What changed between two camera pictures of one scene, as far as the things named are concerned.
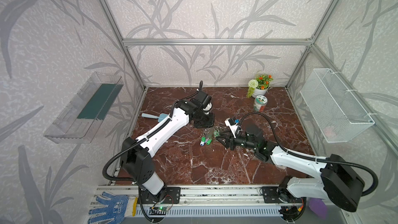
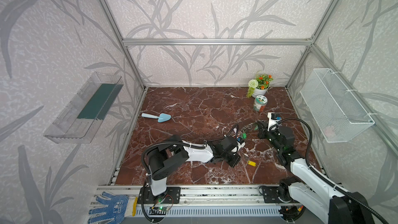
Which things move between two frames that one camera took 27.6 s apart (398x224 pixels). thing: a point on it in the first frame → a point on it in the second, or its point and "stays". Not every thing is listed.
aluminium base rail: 210,203 stays
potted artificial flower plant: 258,86 stays
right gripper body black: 230,142 → 264,130
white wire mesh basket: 338,113 stays
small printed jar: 260,103 stays
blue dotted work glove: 118,207 stays
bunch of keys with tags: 209,133 → 250,126
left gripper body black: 203,121 → 236,149
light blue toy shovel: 160,117 stays
